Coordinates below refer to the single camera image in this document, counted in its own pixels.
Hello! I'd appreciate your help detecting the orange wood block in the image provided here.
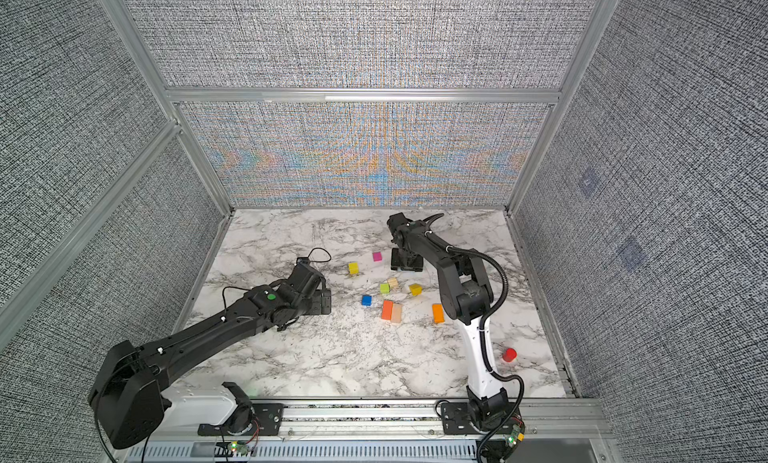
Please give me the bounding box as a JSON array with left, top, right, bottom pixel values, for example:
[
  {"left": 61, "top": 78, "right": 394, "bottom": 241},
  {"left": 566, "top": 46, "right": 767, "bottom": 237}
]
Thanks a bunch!
[{"left": 431, "top": 304, "right": 445, "bottom": 324}]

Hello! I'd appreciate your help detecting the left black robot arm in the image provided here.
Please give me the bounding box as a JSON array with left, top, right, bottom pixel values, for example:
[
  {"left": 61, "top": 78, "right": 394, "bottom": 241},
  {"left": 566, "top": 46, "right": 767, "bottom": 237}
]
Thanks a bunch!
[{"left": 87, "top": 285, "right": 332, "bottom": 449}]

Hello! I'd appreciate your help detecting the red wood cylinder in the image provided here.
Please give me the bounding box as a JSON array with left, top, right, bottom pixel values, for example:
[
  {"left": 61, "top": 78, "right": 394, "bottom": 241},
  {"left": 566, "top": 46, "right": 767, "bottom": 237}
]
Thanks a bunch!
[{"left": 502, "top": 348, "right": 518, "bottom": 363}]

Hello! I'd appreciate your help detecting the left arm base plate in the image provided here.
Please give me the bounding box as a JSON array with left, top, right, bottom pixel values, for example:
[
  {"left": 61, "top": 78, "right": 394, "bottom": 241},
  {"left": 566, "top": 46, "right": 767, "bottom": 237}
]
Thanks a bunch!
[{"left": 197, "top": 403, "right": 284, "bottom": 438}]

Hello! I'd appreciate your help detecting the red-orange wood block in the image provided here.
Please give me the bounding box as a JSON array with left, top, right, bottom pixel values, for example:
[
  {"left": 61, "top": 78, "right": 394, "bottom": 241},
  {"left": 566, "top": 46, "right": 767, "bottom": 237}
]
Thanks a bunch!
[{"left": 381, "top": 300, "right": 394, "bottom": 321}]

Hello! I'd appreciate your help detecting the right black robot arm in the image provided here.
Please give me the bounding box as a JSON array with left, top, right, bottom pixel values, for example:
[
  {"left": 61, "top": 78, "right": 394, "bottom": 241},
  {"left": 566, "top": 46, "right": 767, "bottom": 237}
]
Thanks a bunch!
[{"left": 387, "top": 213, "right": 515, "bottom": 432}]

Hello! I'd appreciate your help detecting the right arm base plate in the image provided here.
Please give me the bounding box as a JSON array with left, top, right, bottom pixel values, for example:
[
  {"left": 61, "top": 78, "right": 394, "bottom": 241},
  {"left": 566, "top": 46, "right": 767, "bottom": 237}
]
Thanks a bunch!
[{"left": 435, "top": 400, "right": 526, "bottom": 437}]

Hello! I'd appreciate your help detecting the natural tan wood block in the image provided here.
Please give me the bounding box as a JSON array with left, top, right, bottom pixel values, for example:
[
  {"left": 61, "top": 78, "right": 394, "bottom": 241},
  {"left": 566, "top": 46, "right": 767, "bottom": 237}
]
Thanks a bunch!
[{"left": 390, "top": 304, "right": 403, "bottom": 324}]

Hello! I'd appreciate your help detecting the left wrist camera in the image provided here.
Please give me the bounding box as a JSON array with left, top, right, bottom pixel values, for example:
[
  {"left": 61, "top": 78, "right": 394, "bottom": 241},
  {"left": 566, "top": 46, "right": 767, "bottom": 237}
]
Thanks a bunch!
[{"left": 287, "top": 257, "right": 325, "bottom": 297}]

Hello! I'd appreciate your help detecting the aluminium mounting rail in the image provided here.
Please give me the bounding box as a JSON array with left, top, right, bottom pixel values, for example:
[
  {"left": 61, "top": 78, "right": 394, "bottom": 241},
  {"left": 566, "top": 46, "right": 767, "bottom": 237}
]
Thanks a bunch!
[{"left": 152, "top": 393, "right": 614, "bottom": 439}]

